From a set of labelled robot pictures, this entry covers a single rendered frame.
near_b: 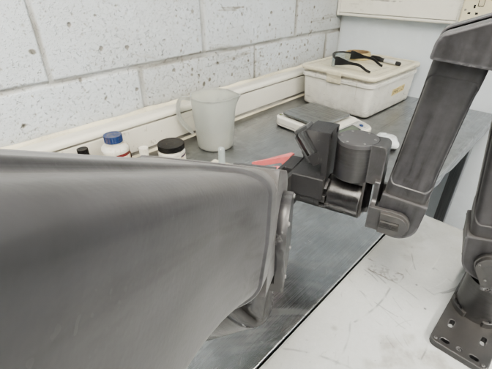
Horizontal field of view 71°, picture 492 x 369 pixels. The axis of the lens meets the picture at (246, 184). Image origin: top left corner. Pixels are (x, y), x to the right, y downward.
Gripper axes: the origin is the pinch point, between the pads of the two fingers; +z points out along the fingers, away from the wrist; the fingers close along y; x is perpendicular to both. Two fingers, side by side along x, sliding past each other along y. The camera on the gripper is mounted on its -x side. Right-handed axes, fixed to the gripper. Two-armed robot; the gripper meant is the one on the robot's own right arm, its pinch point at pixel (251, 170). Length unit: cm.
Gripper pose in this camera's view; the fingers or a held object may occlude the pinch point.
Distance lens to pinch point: 60.8
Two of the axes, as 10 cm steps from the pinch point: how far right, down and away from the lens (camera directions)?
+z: -8.6, -2.5, 4.5
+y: -5.1, 4.5, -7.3
